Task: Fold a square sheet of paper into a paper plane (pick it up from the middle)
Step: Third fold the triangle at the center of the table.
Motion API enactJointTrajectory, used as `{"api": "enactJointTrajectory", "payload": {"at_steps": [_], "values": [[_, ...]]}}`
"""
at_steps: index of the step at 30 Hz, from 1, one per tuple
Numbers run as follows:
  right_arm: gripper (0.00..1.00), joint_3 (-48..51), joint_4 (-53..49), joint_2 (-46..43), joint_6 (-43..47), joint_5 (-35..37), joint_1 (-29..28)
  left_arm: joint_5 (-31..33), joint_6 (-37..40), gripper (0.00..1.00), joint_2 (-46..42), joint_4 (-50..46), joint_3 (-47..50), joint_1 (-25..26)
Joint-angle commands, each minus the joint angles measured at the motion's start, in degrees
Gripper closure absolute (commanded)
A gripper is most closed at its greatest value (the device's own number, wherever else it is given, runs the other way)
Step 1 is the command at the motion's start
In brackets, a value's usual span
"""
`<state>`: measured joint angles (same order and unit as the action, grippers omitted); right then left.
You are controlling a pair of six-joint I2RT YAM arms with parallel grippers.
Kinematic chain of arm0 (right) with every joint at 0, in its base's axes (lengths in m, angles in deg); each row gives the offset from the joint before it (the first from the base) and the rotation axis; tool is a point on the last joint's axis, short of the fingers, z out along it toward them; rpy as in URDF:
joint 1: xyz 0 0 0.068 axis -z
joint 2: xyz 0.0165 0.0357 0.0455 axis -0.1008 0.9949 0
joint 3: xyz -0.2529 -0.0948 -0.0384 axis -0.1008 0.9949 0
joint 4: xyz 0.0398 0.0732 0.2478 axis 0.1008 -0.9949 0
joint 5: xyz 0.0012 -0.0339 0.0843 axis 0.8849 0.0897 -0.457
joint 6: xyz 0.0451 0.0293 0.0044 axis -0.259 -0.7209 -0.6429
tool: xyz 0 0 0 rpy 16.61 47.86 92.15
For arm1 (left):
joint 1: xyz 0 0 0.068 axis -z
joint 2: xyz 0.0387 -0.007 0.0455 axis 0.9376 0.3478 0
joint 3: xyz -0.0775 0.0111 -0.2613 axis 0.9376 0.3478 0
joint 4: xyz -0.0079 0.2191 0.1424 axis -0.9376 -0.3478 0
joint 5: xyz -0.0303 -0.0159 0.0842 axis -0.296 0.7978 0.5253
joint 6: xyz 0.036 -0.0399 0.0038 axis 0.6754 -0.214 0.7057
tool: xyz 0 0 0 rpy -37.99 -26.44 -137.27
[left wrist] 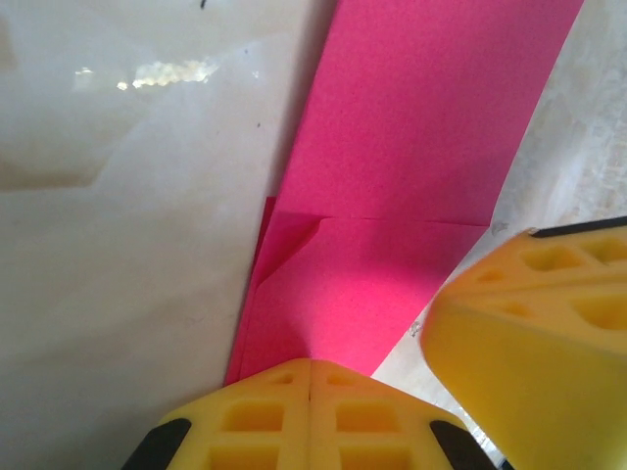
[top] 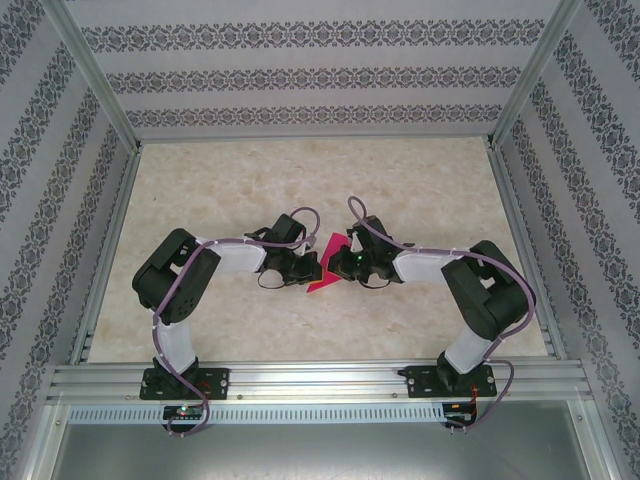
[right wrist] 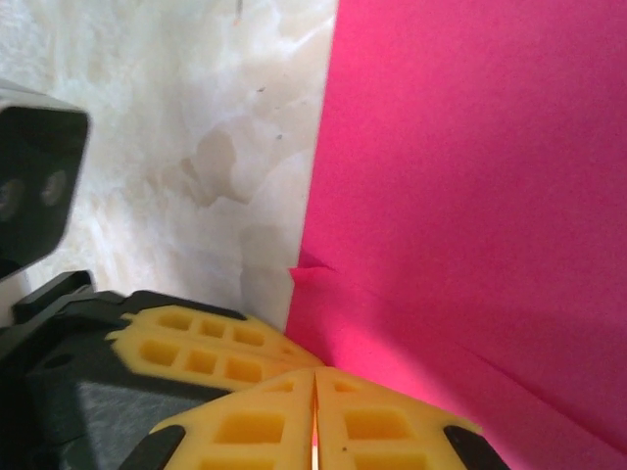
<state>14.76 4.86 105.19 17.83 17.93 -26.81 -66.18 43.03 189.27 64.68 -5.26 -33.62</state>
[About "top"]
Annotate grey metal sheet panel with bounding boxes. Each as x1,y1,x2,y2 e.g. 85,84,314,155
42,399,609,480

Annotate pink paper sheet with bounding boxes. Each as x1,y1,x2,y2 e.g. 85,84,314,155
305,233,352,295

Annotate short aluminium frame strut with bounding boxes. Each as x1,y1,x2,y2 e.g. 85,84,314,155
16,401,72,480
569,399,627,480

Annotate aluminium mounting rail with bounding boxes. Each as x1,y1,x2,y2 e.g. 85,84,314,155
47,360,595,403

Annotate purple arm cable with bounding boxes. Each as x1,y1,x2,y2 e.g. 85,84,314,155
346,196,540,437
151,206,322,440

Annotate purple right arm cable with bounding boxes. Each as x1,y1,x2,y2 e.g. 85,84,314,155
346,196,540,437

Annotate aluminium side rail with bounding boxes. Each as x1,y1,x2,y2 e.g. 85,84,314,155
68,144,145,365
486,144,570,360

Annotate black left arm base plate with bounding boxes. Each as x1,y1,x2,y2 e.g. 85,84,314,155
138,367,232,402

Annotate thin aluminium back rail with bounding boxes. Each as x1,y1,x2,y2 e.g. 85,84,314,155
135,132,496,143

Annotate aluminium frame post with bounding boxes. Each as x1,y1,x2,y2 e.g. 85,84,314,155
41,0,145,152
486,0,585,152

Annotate thin black left wrist cable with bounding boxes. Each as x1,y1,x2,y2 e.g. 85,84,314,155
256,268,290,291

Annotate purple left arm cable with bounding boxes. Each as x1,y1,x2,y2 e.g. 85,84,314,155
151,206,322,440

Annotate grey slotted cable duct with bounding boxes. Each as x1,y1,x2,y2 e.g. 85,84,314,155
66,403,447,425

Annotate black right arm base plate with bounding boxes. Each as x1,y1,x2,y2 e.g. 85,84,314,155
406,364,499,400

